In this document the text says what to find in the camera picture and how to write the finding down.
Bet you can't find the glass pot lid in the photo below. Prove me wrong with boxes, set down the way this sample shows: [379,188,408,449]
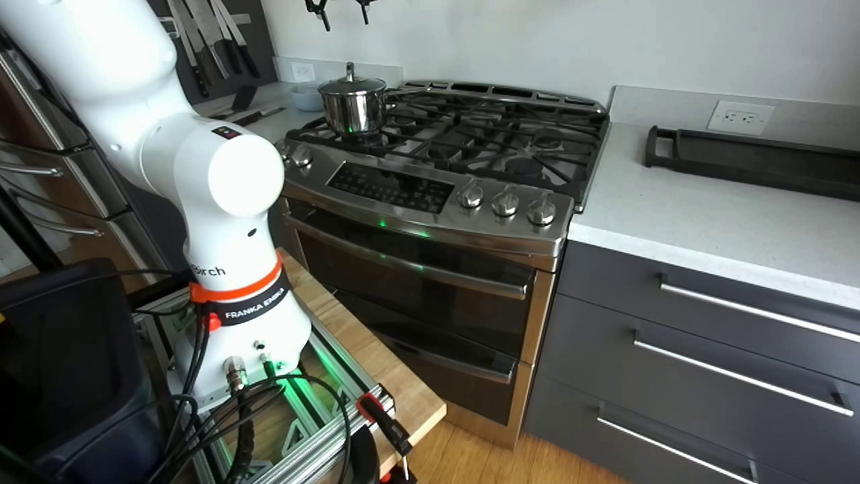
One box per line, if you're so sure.
[318,63,389,102]

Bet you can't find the silver steel pot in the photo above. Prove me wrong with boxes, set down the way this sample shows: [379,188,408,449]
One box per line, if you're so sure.
[320,86,399,140]

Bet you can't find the black knife block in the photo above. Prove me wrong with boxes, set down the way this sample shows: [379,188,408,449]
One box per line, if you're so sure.
[145,0,279,102]

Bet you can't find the pale blue container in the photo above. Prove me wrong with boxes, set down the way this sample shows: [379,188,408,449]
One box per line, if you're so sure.
[274,76,332,115]

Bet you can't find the dark knife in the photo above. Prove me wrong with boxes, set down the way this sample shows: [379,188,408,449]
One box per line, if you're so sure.
[200,102,291,129]

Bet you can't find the black cast iron stove grate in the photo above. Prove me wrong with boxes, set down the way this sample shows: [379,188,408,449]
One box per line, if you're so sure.
[291,83,475,162]
[387,83,543,184]
[478,91,614,204]

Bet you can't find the black oven control panel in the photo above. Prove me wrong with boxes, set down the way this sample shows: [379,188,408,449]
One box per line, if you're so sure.
[326,158,457,216]

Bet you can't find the stainless steel gas stove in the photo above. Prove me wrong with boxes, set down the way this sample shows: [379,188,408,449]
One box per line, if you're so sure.
[267,79,614,449]

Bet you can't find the brown drawer unit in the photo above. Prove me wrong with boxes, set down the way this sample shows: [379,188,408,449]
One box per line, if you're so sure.
[0,48,184,281]

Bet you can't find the wooden mounting board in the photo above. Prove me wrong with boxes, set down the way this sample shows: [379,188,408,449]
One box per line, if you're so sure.
[274,254,450,480]

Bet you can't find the black pole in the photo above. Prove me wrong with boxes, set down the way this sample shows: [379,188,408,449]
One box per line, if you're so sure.
[0,184,64,278]

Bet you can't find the grey cabinet drawer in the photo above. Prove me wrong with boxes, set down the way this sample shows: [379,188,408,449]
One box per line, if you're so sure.
[522,372,860,484]
[535,293,860,480]
[552,239,860,388]

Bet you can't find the red black clamp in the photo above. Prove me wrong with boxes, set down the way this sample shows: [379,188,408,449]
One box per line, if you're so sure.
[354,386,423,484]

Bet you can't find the black rectangular tray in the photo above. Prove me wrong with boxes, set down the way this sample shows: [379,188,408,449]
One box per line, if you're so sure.
[639,123,860,204]

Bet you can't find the dark storage bin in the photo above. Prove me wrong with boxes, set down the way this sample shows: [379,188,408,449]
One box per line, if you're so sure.
[0,258,172,484]

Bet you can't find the silver oven door handle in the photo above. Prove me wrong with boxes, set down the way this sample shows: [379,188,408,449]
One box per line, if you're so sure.
[282,212,533,304]
[361,313,522,388]

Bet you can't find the thin black base cable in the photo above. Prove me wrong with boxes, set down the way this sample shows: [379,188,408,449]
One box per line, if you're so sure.
[178,372,358,484]

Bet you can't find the wide white wall outlet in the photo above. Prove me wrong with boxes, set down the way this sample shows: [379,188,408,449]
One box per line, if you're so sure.
[708,98,778,138]

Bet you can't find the thick black base cable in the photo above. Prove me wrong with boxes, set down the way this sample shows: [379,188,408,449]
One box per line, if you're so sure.
[224,357,264,484]

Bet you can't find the aluminium frame cart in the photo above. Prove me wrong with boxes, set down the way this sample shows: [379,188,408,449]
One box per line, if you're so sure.
[131,293,399,484]

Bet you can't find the silver drawer bar handle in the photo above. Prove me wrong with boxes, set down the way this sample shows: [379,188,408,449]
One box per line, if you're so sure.
[591,404,764,484]
[629,326,857,423]
[655,271,860,348]

